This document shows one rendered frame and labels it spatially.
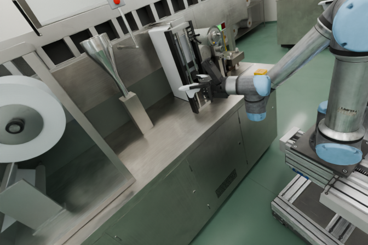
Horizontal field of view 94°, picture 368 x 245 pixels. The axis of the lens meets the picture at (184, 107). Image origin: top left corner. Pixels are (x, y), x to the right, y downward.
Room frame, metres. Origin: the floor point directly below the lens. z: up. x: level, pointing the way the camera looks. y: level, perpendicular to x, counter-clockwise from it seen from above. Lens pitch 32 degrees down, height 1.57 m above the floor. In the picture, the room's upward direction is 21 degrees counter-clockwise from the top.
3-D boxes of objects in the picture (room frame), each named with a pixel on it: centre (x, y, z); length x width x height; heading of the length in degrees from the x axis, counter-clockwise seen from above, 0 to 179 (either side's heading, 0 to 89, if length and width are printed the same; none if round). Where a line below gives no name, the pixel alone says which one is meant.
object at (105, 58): (1.00, 0.30, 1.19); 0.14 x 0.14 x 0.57
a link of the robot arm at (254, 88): (0.54, -0.27, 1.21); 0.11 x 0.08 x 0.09; 47
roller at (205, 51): (1.31, -0.22, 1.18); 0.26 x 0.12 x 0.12; 28
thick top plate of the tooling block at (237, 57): (1.48, -0.46, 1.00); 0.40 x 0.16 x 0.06; 28
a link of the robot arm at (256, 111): (0.55, -0.28, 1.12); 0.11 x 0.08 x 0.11; 137
